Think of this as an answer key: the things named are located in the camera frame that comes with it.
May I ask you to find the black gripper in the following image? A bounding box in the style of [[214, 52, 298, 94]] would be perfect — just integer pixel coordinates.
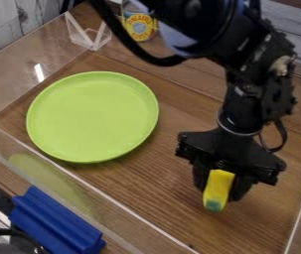
[[175, 127, 286, 201]]

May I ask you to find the yellow toy banana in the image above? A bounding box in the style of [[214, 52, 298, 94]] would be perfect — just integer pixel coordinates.
[[203, 170, 234, 212]]

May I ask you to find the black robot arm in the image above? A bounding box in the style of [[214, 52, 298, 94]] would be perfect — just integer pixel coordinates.
[[88, 0, 297, 201]]

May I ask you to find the green plate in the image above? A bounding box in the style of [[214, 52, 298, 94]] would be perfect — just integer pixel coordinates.
[[26, 71, 159, 164]]

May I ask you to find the blue plastic block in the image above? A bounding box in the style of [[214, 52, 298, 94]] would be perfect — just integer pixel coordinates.
[[9, 186, 105, 254]]

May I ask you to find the yellow labelled tin can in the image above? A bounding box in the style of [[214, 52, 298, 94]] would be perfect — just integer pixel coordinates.
[[121, 12, 158, 42]]

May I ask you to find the clear acrylic front wall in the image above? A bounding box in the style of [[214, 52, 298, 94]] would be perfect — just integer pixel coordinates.
[[0, 129, 198, 254]]

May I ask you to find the clear acrylic corner bracket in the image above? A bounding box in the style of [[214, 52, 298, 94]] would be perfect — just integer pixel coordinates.
[[65, 12, 111, 52]]

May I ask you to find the black cable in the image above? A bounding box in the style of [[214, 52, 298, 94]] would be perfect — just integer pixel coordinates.
[[0, 227, 45, 254]]

